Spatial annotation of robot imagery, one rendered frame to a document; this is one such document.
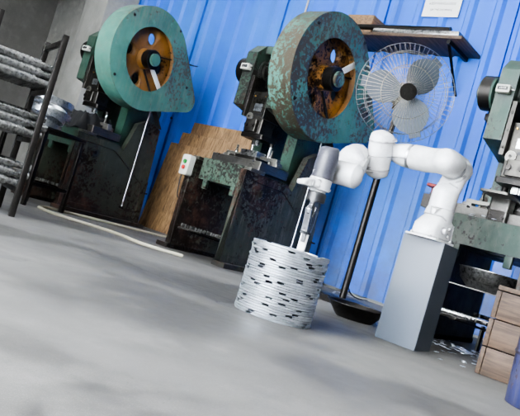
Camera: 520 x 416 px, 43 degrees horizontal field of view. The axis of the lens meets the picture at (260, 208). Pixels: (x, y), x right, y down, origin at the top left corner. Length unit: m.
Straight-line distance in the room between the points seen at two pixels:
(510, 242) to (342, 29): 1.80
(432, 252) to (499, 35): 2.70
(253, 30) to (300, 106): 2.45
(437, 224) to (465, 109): 2.37
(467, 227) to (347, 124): 1.42
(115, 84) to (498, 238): 3.13
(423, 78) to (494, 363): 1.94
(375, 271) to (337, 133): 1.20
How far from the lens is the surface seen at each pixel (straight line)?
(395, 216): 5.09
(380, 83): 4.05
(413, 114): 4.06
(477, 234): 3.37
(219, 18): 6.79
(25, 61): 3.62
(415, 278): 2.82
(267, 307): 2.33
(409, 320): 2.81
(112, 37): 5.23
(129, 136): 5.72
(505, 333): 2.72
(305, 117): 4.14
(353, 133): 4.57
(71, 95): 7.51
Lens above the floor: 0.30
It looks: 2 degrees up
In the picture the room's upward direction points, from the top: 16 degrees clockwise
